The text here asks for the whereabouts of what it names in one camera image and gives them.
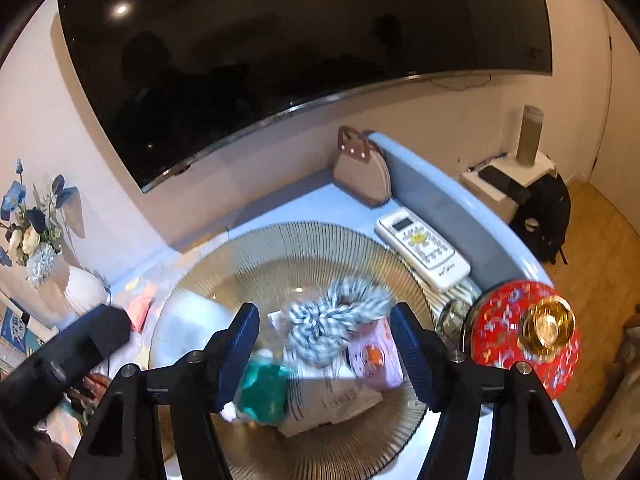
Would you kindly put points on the purple packet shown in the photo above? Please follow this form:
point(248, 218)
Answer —
point(380, 360)

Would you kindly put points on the red jar with gold lid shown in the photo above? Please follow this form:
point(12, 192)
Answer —
point(500, 330)

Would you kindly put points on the black phone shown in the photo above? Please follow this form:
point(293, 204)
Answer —
point(500, 180)

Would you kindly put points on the white side table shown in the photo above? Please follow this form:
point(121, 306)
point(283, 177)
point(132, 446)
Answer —
point(525, 172)

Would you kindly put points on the black wall television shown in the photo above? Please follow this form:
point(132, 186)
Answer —
point(300, 35)

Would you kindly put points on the ribbed glass tray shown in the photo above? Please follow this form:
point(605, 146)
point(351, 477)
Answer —
point(320, 245)

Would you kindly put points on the black backpack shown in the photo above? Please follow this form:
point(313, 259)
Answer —
point(545, 215)

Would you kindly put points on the white remote control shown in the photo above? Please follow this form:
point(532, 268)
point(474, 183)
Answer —
point(420, 242)

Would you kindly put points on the teal packet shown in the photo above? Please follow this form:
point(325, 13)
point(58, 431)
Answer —
point(265, 390)

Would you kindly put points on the grey cylinder speaker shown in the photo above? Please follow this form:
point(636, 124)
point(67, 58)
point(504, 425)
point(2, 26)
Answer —
point(529, 135)

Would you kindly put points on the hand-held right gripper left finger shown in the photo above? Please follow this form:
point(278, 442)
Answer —
point(240, 355)

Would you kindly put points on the grey checked cloth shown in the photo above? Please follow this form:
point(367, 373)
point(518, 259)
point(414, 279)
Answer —
point(320, 330)

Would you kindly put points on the blue and white flowers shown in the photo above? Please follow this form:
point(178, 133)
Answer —
point(30, 220)

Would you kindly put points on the white paper packet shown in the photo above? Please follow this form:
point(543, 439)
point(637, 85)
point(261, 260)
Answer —
point(325, 400)

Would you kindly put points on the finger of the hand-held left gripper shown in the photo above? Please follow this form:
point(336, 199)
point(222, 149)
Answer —
point(100, 330)

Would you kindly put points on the patterned tablecloth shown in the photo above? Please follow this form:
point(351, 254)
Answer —
point(150, 270)

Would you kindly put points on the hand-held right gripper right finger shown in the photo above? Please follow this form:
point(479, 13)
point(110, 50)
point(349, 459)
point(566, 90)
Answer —
point(412, 355)

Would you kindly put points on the beige round handbag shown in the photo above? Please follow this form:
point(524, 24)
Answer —
point(360, 180)

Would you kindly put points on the orange sponge in clear bag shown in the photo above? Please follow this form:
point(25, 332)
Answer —
point(140, 307)

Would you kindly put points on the white ribbed vase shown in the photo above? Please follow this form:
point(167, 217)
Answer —
point(82, 290)

